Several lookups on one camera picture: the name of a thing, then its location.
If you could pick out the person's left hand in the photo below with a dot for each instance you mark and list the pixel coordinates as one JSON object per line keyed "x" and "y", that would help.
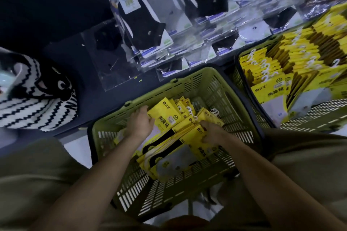
{"x": 139, "y": 124}

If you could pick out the person's right hand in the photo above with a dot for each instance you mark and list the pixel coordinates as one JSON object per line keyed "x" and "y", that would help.
{"x": 215, "y": 134}

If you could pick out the pile of yellow sock packets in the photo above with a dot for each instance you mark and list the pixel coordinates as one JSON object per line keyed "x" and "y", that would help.
{"x": 165, "y": 114}

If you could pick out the green shopping basket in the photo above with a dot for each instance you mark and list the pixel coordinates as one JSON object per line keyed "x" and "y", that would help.
{"x": 162, "y": 90}

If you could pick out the person's left forearm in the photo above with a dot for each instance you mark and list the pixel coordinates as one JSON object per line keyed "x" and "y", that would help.
{"x": 92, "y": 190}

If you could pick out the person's right forearm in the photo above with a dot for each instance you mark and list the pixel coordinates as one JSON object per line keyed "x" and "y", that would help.
{"x": 265, "y": 190}

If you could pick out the row of clear bagged socks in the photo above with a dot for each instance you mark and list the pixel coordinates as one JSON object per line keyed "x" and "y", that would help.
{"x": 141, "y": 22}

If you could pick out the stack of upright yellow packets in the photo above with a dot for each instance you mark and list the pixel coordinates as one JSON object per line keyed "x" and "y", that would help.
{"x": 271, "y": 87}

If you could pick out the black white zigzag tote bag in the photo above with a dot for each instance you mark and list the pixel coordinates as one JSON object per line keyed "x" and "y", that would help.
{"x": 32, "y": 109}

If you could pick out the olive trousers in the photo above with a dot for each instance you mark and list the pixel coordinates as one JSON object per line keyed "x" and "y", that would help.
{"x": 32, "y": 179}

